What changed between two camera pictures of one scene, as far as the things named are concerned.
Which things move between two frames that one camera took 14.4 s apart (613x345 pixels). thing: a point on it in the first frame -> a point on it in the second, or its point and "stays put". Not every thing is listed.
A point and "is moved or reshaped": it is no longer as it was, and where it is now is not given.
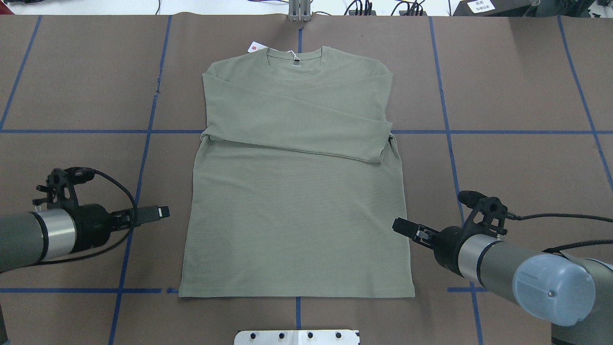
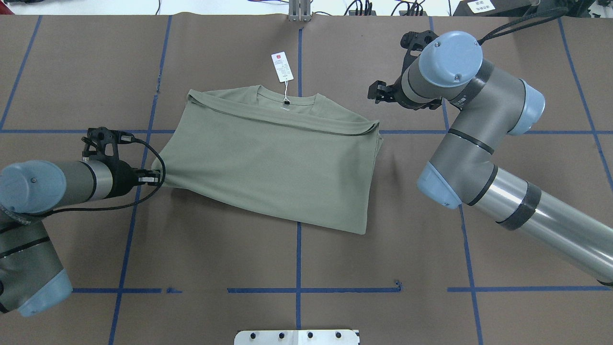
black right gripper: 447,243 -> 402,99
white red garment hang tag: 255,46 -> 282,66
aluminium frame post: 299,10 stays put
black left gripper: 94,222 -> 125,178
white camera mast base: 297,337 stays put
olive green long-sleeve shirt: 298,189 is moved or reshaped
